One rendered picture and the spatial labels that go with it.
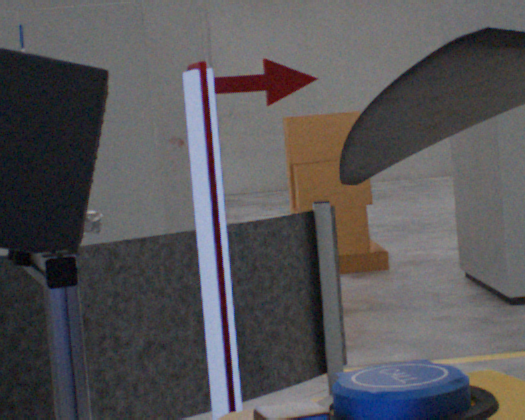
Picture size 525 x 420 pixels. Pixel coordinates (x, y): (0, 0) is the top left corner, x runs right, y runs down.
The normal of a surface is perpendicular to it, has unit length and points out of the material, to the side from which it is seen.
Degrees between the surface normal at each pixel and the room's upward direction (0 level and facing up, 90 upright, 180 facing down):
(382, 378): 0
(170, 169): 90
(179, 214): 90
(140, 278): 90
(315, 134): 90
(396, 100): 162
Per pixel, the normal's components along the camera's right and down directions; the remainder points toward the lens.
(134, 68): 0.07, 0.04
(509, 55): 0.14, 0.98
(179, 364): 0.61, -0.01
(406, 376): -0.08, -1.00
